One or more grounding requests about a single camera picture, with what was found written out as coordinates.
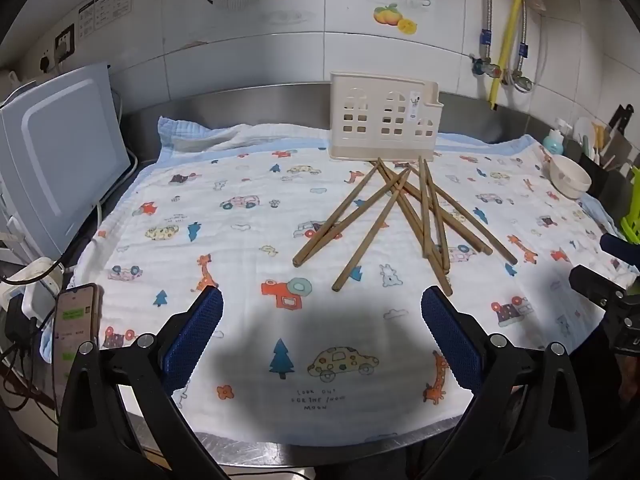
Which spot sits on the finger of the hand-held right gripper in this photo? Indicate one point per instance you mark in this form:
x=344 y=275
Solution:
x=620 y=247
x=595 y=285

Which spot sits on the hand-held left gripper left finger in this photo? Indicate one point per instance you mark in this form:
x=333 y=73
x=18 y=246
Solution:
x=200 y=330

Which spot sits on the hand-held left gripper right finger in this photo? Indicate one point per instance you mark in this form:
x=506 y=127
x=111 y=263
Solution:
x=447 y=332

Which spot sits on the pile of wooden chopsticks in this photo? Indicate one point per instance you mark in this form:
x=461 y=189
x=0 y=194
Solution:
x=425 y=210

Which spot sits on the cream plastic utensil holder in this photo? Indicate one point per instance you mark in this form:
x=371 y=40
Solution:
x=370 y=110

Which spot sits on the green plastic rack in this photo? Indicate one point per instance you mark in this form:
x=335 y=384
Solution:
x=631 y=210

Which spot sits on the black knife holder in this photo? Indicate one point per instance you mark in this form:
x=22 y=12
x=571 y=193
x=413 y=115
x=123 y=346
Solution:
x=595 y=172

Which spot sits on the white bowl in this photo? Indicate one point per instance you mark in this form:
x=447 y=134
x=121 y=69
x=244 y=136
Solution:
x=570 y=175

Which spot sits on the printed cartoon cloth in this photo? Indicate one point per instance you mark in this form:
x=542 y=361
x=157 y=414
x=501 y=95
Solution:
x=250 y=240

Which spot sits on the black smartphone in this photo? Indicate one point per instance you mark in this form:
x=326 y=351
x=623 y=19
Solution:
x=75 y=330

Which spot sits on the white teal bottle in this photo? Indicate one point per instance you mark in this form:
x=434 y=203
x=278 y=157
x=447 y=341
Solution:
x=555 y=140

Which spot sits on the white power strip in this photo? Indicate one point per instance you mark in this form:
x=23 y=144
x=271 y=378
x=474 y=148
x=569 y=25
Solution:
x=35 y=285

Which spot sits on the black charger plug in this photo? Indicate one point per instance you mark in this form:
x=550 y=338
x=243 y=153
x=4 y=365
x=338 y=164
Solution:
x=17 y=322

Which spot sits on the metal water valve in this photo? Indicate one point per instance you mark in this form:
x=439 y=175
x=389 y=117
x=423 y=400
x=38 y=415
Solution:
x=500 y=70

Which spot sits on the white microwave oven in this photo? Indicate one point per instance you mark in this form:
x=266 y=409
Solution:
x=60 y=160

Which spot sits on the yellow gas pipe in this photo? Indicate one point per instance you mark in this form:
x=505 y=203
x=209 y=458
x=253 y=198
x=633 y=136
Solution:
x=510 y=30

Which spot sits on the wall socket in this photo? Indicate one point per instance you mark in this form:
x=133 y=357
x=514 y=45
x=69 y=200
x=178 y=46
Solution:
x=64 y=42

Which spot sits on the white wall label sticker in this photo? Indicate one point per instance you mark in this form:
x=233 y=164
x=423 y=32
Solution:
x=107 y=5

